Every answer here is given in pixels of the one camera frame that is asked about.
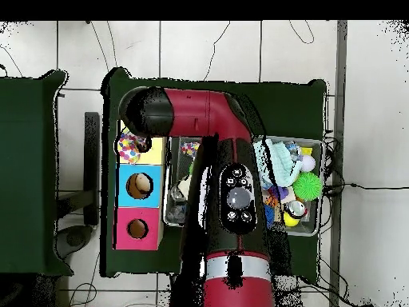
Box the white polka dot cloth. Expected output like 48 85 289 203
117 131 143 165

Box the wooden box with three holes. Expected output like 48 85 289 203
113 120 169 252

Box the shallow mesh bin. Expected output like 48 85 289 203
161 135 324 237

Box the cream knitted cloth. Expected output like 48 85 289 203
177 174 193 200

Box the blue spiky rubber ball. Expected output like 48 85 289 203
264 204 276 229

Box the mint green cloth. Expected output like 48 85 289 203
253 138 303 189

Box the crushed silver drink can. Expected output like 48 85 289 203
282 200 308 221

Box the green spiky rubber ball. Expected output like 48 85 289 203
292 171 323 202

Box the dark green table cloth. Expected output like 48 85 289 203
100 66 328 285
0 70 74 276

